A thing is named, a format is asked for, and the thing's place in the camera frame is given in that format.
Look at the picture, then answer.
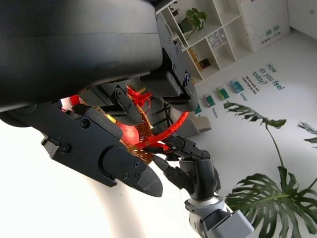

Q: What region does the red apple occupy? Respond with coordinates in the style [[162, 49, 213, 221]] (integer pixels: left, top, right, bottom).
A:
[[118, 122, 140, 146]]

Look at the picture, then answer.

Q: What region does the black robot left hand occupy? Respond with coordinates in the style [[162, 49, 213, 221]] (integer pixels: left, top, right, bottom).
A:
[[0, 0, 199, 198]]

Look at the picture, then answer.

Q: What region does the brown paper bag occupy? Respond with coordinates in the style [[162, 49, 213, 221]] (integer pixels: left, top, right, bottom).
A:
[[187, 48, 202, 73]]

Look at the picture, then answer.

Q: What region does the white cube shelf unit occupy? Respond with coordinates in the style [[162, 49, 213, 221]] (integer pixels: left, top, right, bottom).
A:
[[155, 0, 249, 82]]

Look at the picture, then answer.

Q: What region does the wicker basket with red handle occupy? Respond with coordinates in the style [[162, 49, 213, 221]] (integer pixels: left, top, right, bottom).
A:
[[94, 84, 192, 166]]

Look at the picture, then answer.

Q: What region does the small teal wall picture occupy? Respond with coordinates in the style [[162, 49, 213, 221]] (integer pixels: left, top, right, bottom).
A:
[[215, 86, 230, 101], [229, 79, 245, 94], [203, 94, 216, 108]]

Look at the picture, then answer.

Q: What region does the black paper bag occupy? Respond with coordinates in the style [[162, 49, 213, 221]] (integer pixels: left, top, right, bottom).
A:
[[198, 59, 213, 70]]

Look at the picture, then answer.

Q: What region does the grey lounge chair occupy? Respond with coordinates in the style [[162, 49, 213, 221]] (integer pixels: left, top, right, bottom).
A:
[[170, 116, 213, 139]]

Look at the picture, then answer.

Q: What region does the small potted green plant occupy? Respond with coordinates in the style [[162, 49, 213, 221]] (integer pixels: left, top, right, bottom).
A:
[[178, 8, 208, 41]]

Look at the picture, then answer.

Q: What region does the large monstera plant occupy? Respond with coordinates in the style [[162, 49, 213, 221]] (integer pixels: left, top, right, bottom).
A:
[[222, 101, 317, 238]]

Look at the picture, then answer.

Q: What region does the white panel with teal text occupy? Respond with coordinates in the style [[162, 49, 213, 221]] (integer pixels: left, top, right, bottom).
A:
[[237, 0, 291, 53]]

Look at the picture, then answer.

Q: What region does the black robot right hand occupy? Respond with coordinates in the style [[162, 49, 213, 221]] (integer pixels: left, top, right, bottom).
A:
[[143, 135, 221, 201]]

